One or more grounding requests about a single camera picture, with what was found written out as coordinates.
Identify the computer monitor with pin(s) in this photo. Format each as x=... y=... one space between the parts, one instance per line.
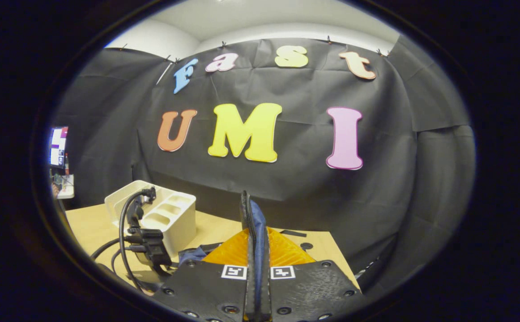
x=58 y=147

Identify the white side table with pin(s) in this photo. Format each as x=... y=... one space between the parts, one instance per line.
x=66 y=190

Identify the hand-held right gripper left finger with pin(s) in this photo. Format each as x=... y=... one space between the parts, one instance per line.
x=253 y=290

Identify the blue schoolbag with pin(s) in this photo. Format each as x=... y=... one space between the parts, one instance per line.
x=257 y=223

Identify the white plastic bookshelf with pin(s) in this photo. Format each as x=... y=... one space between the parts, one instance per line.
x=177 y=214

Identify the black backdrop cloth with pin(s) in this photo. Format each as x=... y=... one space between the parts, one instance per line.
x=376 y=201

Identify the black round table grommet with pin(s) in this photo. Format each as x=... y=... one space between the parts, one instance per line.
x=306 y=246

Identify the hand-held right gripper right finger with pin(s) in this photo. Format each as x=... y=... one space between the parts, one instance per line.
x=265 y=290

